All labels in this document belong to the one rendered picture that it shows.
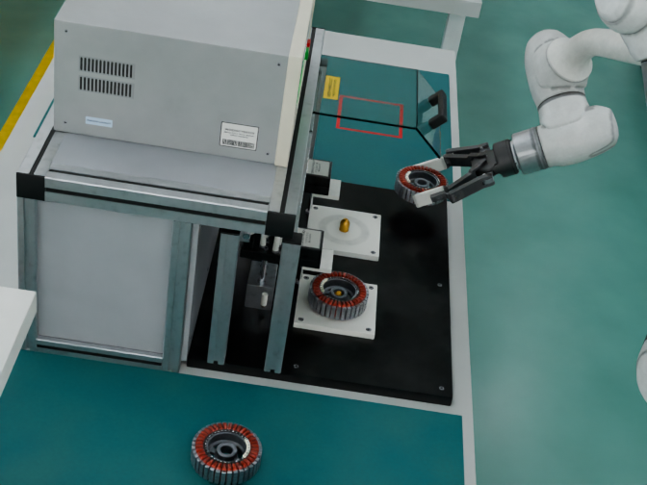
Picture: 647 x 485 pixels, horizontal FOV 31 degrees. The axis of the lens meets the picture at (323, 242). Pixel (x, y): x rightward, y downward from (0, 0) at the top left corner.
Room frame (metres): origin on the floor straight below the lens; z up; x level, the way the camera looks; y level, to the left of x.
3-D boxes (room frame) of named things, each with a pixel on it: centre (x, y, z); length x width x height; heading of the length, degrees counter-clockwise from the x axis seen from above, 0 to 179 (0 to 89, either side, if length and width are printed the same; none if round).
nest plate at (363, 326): (1.74, -0.04, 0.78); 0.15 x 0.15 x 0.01; 2
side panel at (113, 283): (1.52, 0.35, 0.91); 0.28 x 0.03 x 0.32; 92
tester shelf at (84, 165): (1.85, 0.28, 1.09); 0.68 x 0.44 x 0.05; 2
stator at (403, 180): (2.12, -0.18, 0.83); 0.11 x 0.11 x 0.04
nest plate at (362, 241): (1.98, -0.04, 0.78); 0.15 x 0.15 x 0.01; 2
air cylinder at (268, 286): (1.73, 0.10, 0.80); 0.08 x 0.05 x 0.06; 2
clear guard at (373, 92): (2.06, -0.03, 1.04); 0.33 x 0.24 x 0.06; 92
